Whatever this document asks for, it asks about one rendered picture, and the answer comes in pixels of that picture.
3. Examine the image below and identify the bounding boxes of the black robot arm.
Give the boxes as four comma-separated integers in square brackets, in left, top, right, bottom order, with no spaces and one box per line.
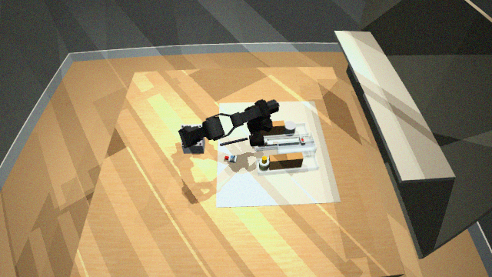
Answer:
[178,99,280,149]

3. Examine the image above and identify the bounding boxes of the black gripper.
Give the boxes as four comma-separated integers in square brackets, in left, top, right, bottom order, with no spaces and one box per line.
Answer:
[247,121,264,146]

